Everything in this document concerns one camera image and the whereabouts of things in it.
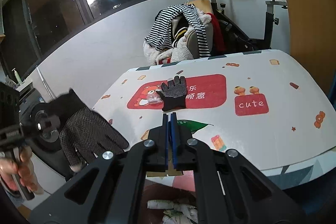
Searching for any chair with clothes pile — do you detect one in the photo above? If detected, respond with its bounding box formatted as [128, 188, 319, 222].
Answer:
[143, 0, 227, 65]

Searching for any washing machine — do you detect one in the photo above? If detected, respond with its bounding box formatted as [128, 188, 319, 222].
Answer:
[18, 84, 74, 180]

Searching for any brown round trash bin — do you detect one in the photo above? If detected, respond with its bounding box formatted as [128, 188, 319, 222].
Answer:
[137, 184, 199, 223]

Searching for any printed table mat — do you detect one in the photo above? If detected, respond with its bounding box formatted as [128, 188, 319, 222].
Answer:
[94, 50, 335, 189]

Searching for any green snack bag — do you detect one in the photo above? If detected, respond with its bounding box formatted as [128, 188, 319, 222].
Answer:
[177, 119, 213, 134]

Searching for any black exercise bike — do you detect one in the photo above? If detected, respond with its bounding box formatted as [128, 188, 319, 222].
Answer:
[217, 0, 290, 53]

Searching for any striped shirt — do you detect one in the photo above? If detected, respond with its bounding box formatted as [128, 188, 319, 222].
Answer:
[143, 4, 211, 64]

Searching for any white green paper cup stack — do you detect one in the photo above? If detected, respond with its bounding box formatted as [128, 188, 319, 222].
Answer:
[147, 200, 198, 224]

